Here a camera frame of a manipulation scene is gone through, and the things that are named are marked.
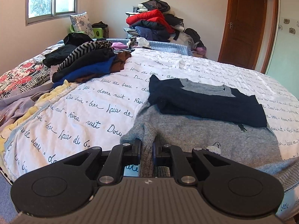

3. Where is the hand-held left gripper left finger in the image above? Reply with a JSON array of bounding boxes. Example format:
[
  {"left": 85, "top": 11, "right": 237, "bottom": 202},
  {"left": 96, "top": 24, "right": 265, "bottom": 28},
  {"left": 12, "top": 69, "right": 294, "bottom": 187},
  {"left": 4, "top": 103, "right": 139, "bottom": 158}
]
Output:
[{"left": 58, "top": 139, "right": 142, "bottom": 187}]

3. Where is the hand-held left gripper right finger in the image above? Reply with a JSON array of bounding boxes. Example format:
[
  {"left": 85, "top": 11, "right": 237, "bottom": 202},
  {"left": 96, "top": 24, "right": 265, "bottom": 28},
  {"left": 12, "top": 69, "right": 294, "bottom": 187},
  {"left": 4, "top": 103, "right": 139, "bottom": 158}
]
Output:
[{"left": 152, "top": 141, "right": 236, "bottom": 187}]

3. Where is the grey sweater with navy sleeves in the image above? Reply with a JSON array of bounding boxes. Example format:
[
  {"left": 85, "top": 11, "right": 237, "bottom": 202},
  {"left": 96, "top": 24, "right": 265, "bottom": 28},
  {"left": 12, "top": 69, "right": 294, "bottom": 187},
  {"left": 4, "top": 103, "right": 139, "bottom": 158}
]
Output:
[{"left": 120, "top": 75, "right": 299, "bottom": 193}]

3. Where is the pile of assorted clothes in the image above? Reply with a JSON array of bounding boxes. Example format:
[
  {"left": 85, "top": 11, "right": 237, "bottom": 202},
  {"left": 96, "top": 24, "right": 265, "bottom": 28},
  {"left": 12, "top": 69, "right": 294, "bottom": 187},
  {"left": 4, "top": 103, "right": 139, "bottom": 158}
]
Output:
[{"left": 124, "top": 0, "right": 207, "bottom": 57}]

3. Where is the white quilt with script print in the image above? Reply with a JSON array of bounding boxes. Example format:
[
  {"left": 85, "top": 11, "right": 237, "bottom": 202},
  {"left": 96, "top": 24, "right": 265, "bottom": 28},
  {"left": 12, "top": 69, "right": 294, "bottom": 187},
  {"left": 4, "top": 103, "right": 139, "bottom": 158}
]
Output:
[{"left": 0, "top": 48, "right": 299, "bottom": 217}]

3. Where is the royal blue garment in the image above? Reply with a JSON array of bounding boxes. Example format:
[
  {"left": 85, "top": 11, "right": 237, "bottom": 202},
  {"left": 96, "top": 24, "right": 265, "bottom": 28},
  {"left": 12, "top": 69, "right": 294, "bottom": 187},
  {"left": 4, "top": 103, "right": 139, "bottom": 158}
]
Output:
[{"left": 55, "top": 56, "right": 117, "bottom": 85}]

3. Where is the pale yellow cloth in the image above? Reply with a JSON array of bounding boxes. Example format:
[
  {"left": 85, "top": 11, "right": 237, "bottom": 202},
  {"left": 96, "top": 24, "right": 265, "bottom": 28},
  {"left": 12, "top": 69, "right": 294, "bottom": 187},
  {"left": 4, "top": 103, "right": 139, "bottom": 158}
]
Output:
[{"left": 0, "top": 79, "right": 78, "bottom": 155}]

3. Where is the black folded garment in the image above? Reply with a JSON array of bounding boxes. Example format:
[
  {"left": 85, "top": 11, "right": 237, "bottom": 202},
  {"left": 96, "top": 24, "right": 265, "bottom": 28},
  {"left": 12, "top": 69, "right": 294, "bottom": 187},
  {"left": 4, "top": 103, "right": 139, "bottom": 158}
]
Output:
[{"left": 53, "top": 49, "right": 115, "bottom": 83}]

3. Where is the light blue knit blanket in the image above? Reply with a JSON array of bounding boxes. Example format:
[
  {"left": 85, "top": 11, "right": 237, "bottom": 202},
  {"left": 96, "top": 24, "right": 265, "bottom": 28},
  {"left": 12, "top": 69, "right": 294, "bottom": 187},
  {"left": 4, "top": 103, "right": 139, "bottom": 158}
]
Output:
[{"left": 57, "top": 38, "right": 194, "bottom": 56}]

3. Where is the white crumpled cloth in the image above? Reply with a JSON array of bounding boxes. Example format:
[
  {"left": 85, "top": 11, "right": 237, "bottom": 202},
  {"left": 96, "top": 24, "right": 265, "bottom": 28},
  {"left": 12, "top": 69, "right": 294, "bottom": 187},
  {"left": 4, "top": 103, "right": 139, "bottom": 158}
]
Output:
[{"left": 135, "top": 37, "right": 150, "bottom": 47}]

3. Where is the black white chevron garment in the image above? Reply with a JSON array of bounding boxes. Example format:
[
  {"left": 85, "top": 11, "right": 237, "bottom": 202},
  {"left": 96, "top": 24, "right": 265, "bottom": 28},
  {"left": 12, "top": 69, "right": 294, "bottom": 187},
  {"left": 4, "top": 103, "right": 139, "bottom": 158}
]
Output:
[{"left": 57, "top": 41, "right": 114, "bottom": 71}]

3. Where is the navy blue jacket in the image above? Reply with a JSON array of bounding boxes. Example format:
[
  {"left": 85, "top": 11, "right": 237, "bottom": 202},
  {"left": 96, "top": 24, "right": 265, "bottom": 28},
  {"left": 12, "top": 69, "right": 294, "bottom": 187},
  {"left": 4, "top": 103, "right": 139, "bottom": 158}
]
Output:
[{"left": 134, "top": 26, "right": 171, "bottom": 42}]

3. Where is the green plastic seat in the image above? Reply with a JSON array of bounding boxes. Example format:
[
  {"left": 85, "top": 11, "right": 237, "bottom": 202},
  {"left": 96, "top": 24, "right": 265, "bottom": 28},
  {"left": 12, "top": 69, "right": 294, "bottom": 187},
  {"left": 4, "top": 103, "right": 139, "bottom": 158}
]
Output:
[{"left": 70, "top": 24, "right": 103, "bottom": 39}]

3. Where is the black puffer jacket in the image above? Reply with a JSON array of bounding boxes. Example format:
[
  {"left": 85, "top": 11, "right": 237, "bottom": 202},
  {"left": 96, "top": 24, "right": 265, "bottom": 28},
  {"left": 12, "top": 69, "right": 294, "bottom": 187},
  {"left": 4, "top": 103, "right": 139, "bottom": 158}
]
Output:
[{"left": 131, "top": 20, "right": 169, "bottom": 31}]

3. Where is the lavender cloth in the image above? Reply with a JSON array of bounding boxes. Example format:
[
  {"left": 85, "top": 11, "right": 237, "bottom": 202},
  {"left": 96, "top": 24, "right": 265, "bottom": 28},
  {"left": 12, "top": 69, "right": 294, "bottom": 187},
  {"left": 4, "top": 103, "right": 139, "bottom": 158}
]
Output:
[{"left": 0, "top": 84, "right": 54, "bottom": 131}]

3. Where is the black crumpled garment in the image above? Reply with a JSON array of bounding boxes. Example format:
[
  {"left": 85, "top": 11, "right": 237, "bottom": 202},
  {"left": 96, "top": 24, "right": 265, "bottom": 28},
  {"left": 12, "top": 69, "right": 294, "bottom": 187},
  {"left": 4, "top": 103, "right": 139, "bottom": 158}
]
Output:
[{"left": 43, "top": 33, "right": 94, "bottom": 68}]

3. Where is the dark fabric bag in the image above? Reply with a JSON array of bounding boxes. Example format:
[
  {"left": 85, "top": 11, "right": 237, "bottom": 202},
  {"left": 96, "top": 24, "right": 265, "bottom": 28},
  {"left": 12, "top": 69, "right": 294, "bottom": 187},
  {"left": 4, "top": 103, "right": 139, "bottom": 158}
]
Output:
[{"left": 92, "top": 21, "right": 110, "bottom": 38}]

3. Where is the red puffer jacket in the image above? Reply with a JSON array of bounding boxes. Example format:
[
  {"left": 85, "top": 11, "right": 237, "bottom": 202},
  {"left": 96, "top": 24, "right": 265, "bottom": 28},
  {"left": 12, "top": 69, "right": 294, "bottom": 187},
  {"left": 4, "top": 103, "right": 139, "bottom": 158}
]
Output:
[{"left": 126, "top": 10, "right": 175, "bottom": 34}]

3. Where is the red floral zebra blanket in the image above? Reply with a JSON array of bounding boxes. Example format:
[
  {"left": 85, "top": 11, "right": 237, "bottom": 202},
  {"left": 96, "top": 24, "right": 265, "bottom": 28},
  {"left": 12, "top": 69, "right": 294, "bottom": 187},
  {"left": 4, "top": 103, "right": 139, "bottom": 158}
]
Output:
[{"left": 0, "top": 59, "right": 53, "bottom": 101}]

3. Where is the floral white pillow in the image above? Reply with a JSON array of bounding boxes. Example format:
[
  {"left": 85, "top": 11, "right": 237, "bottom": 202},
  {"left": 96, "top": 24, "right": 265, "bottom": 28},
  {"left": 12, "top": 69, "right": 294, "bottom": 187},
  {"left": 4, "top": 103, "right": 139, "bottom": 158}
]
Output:
[{"left": 70, "top": 12, "right": 96, "bottom": 38}]

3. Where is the brown wooden door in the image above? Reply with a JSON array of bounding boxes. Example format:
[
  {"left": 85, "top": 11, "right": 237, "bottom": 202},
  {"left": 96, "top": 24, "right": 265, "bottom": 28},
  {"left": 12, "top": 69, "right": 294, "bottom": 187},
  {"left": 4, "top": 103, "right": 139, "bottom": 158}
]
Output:
[{"left": 217, "top": 0, "right": 281, "bottom": 74}]

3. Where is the pale wardrobe panel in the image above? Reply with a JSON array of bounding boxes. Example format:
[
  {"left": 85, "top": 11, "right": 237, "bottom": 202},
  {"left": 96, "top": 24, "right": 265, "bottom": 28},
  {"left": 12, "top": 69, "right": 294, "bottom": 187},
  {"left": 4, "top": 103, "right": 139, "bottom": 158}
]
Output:
[{"left": 265, "top": 0, "right": 299, "bottom": 84}]

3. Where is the sliding glass window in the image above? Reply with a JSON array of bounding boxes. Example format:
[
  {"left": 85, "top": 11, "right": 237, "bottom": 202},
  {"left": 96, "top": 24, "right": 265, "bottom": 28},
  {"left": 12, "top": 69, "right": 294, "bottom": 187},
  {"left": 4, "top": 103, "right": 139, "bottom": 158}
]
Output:
[{"left": 25, "top": 0, "right": 78, "bottom": 26}]

